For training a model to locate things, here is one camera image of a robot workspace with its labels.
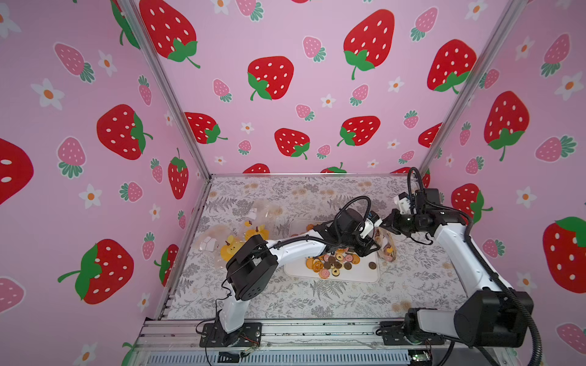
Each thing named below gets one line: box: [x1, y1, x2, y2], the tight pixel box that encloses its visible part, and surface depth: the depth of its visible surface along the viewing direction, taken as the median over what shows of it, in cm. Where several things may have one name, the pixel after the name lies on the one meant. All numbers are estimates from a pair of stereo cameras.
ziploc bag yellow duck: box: [243, 200, 286, 242], surface depth 102 cm
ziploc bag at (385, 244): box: [373, 226, 397, 262], surface depth 88 cm
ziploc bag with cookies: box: [190, 223, 239, 270], surface depth 100 cm
